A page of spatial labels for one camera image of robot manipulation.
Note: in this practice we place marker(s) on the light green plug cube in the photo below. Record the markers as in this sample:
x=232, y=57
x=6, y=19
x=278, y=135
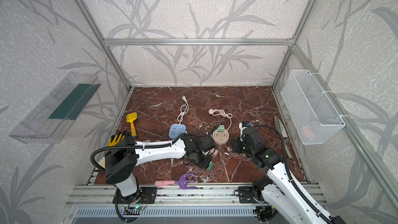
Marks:
x=221, y=128

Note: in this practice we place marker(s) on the yellow black work glove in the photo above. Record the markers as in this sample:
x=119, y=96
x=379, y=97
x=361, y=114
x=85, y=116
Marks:
x=114, y=140

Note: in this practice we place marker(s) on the green sponge in bin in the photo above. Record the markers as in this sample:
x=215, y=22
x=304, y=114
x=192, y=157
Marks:
x=75, y=102

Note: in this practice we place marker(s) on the blue square power strip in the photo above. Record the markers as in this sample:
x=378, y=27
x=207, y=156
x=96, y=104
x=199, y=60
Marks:
x=176, y=129

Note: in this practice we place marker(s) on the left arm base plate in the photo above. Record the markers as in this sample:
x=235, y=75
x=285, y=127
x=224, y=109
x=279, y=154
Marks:
x=145, y=195

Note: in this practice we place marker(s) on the clear plastic wall bin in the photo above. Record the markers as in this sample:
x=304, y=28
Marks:
x=50, y=120

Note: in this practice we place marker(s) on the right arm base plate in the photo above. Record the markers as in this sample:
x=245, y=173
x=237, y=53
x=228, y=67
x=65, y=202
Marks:
x=246, y=195

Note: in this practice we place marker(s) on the yellow toy shovel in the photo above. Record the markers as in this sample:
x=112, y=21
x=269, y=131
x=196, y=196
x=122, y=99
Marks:
x=130, y=118

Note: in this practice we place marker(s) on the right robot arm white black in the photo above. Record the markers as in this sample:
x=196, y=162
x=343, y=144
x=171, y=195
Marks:
x=279, y=187

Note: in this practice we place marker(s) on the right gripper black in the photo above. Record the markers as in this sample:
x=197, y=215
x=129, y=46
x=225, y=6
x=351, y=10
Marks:
x=241, y=144

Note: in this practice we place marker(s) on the pink plug cube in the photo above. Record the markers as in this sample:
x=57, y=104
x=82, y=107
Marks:
x=213, y=153

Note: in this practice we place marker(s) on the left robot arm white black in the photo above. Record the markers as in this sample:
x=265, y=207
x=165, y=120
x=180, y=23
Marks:
x=117, y=162

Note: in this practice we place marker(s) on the aluminium front rail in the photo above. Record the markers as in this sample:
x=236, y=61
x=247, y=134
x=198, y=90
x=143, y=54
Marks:
x=203, y=195

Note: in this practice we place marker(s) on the pink item in basket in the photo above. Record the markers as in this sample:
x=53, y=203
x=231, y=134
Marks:
x=308, y=133

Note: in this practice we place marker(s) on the white wire mesh basket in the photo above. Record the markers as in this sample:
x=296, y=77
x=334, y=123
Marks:
x=309, y=104

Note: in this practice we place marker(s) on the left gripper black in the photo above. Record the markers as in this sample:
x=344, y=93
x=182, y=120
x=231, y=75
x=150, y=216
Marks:
x=201, y=158

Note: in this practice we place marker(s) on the teal plug cube right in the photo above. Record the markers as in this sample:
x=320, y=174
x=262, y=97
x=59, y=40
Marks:
x=211, y=164

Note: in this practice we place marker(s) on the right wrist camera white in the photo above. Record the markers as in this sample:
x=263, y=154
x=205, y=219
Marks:
x=242, y=126

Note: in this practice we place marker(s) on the purple pink toy rake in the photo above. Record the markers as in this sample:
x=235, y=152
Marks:
x=182, y=182

